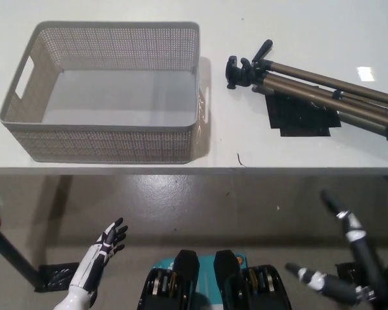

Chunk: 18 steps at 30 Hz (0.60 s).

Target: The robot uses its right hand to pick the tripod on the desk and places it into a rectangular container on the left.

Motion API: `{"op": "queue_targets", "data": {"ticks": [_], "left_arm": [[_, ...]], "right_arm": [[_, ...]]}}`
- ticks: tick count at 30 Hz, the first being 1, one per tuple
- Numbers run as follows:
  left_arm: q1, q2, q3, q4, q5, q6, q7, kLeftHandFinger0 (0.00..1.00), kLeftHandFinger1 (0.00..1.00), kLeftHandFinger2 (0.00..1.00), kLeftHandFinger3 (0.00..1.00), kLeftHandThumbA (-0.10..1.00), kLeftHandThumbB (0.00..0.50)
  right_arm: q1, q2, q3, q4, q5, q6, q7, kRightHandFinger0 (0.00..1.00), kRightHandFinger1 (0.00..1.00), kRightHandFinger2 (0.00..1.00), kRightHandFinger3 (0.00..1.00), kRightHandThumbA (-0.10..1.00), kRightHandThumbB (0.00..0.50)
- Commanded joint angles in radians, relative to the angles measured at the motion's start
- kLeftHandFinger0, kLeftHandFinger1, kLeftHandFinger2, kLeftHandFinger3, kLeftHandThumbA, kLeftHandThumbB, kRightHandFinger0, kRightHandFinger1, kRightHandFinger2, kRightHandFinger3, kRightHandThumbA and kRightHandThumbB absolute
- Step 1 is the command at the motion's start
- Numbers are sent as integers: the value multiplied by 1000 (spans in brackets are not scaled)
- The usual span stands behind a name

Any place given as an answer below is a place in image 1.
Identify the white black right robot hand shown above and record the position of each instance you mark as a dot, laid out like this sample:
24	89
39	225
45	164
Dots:
362	255

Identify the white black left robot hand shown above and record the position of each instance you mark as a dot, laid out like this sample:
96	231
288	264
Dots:
93	258

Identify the black and bronze tripod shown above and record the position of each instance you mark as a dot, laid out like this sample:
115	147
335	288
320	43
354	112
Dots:
310	84

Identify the black left robot body block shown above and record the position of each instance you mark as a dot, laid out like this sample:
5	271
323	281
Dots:
184	284

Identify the black robot body block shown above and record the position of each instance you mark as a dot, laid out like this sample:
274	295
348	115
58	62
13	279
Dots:
184	284
232	284

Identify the grey perforated rectangular basket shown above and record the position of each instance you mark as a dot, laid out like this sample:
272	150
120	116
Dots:
116	145

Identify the black right robot body block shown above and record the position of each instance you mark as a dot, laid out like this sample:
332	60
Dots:
232	284

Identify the black metal table leg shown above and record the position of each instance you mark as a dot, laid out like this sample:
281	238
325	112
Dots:
9	252

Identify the black tape patch on table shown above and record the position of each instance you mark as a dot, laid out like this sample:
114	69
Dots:
294	117

